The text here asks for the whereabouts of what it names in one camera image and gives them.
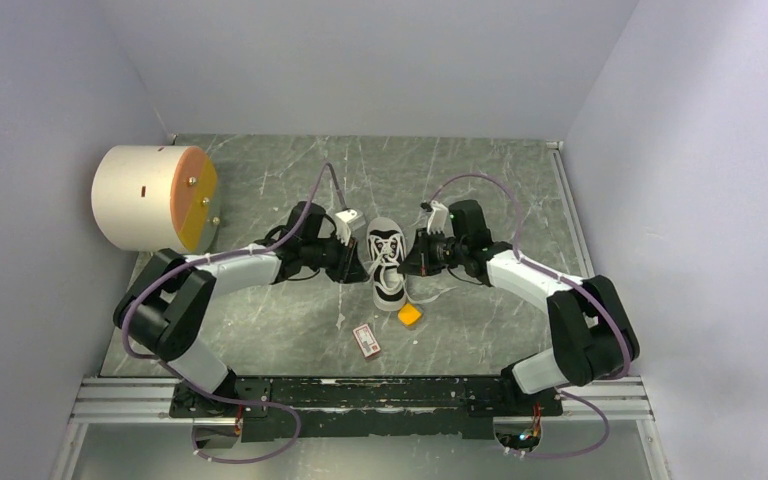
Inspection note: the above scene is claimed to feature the yellow block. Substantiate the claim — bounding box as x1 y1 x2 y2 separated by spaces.
397 303 422 328

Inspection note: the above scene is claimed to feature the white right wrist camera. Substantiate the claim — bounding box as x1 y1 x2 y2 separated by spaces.
421 200 450 235

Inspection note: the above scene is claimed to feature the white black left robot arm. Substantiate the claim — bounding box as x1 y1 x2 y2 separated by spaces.
113 201 368 416

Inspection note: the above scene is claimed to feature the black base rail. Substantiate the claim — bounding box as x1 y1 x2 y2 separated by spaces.
168 375 563 442

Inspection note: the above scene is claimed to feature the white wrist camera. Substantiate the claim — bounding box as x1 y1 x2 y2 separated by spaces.
333 208 366 245
421 200 450 235

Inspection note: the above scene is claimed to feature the red and white small box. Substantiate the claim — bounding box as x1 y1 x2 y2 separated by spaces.
352 324 381 359

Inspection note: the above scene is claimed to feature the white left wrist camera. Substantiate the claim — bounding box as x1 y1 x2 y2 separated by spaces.
333 208 366 245

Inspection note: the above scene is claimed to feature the white shoelace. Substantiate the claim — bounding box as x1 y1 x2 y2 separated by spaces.
366 234 453 312

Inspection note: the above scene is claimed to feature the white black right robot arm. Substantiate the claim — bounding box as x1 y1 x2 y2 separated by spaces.
398 200 640 414

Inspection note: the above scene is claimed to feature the aluminium frame rail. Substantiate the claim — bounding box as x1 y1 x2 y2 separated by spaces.
51 375 671 479

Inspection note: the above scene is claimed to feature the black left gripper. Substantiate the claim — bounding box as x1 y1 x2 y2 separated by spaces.
300 229 369 283

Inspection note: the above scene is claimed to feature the cream cylinder with orange face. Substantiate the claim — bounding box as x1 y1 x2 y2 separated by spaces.
91 145 221 254

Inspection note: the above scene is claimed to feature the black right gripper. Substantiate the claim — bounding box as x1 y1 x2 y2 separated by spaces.
397 226 467 277

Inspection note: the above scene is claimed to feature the black and white sneaker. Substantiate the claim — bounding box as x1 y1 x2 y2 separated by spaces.
366 217 407 312

